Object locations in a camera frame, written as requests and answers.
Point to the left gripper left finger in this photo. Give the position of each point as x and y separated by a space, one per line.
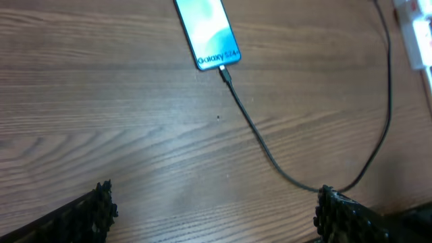
86 219

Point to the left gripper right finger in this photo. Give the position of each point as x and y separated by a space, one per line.
341 219

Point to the blue Galaxy smartphone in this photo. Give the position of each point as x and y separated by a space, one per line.
209 33

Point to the white power strip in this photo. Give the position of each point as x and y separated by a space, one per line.
414 17

